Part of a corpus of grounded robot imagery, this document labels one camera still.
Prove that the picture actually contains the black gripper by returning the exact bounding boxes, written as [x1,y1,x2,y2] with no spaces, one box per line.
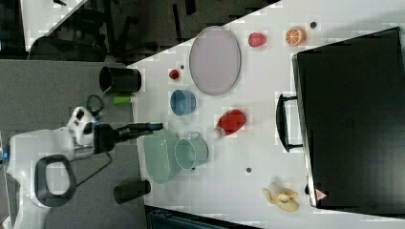
[94,123,163,154]

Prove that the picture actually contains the red plush ketchup bottle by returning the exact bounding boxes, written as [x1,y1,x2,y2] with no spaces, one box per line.
[214,109,246,137]

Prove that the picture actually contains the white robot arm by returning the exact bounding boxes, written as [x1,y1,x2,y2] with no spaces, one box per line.
[3,122,163,229]

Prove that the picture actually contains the green apple toy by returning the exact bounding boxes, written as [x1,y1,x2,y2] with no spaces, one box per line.
[113,95,132,105]

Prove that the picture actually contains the blue bowl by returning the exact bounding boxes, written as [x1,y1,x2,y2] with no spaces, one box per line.
[170,90,197,116]

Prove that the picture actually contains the black cylinder cup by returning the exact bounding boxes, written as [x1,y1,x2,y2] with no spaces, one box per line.
[99,67,142,93]

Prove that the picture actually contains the green metal mug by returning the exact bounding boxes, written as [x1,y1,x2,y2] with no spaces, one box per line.
[175,132,209,169]

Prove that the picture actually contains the dark red plush strawberry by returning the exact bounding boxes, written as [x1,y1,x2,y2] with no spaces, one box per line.
[169,70,180,80]

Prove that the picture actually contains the lilac oval plate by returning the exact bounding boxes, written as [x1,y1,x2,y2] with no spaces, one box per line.
[188,26,241,95]

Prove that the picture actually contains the pink plush strawberry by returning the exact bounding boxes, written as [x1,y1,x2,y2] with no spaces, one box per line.
[248,32,266,48]

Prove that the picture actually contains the plush peeled banana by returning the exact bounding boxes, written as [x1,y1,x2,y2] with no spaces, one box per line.
[262,182,299,212]

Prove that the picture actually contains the orange slice toy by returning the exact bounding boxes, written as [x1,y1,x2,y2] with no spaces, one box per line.
[285,28,307,47]

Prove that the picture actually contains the black toaster oven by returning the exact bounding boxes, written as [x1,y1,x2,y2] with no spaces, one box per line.
[291,27,405,219]

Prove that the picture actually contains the black camera cable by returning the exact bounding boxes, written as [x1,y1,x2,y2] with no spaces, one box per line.
[75,94,113,187]

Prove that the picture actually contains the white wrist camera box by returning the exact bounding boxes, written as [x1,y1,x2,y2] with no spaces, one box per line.
[67,107,96,145]

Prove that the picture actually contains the dark cylinder post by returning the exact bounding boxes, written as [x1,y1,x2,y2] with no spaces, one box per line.
[114,180,151,204]

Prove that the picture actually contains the blue metal frame rail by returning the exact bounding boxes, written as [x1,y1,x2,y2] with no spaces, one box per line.
[144,205,259,229]

